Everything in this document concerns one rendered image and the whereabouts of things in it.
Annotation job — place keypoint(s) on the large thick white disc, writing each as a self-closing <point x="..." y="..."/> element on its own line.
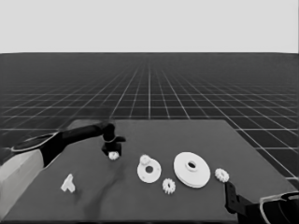
<point x="183" y="174"/>

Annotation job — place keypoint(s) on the white round carrier with pins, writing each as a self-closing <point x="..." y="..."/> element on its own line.
<point x="143" y="175"/>

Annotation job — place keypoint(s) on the small white toothed gear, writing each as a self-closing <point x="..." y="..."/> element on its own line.
<point x="142" y="160"/>
<point x="165" y="186"/>
<point x="111" y="156"/>
<point x="219" y="173"/>

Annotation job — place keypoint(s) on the small white T-shaped piece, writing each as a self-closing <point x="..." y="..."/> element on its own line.
<point x="69" y="185"/>

